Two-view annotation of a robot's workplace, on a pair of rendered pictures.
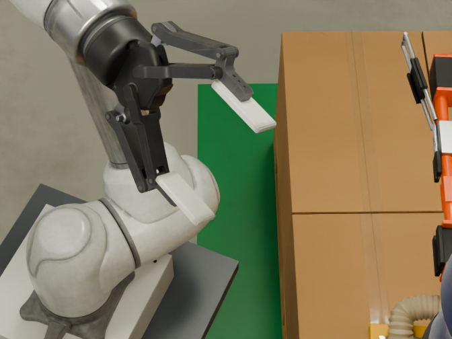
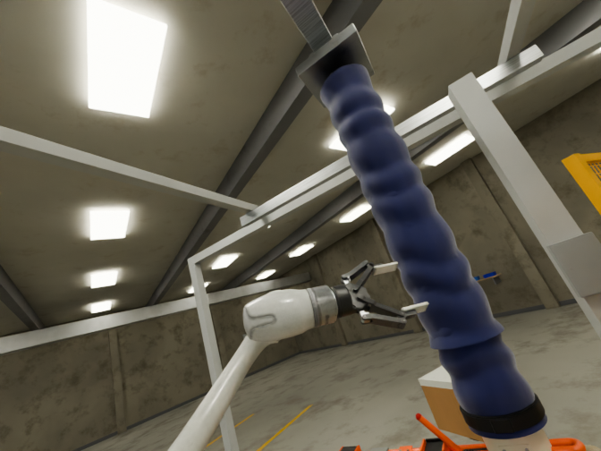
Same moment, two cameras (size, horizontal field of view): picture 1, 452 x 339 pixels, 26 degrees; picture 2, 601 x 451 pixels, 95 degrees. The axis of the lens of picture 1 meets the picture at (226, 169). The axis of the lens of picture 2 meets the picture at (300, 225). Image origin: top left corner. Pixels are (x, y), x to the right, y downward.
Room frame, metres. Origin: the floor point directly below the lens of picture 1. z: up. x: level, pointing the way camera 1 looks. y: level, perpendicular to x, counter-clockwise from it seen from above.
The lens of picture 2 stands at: (0.42, 0.76, 1.83)
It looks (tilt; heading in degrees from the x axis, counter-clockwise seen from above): 18 degrees up; 295
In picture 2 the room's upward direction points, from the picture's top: 19 degrees counter-clockwise
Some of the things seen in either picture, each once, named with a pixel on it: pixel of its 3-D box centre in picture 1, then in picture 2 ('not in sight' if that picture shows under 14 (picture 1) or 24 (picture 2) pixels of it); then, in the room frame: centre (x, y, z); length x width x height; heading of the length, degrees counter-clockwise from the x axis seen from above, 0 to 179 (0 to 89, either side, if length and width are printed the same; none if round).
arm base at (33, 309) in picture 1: (72, 296); not in sight; (0.86, 0.31, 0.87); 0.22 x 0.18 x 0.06; 159
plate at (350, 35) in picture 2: not in sight; (336, 71); (0.50, -0.37, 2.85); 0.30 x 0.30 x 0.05; 1
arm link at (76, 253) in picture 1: (73, 254); not in sight; (0.88, 0.29, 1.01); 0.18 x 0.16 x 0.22; 123
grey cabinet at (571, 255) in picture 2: not in sight; (585, 264); (-0.14, -1.29, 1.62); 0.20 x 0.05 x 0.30; 1
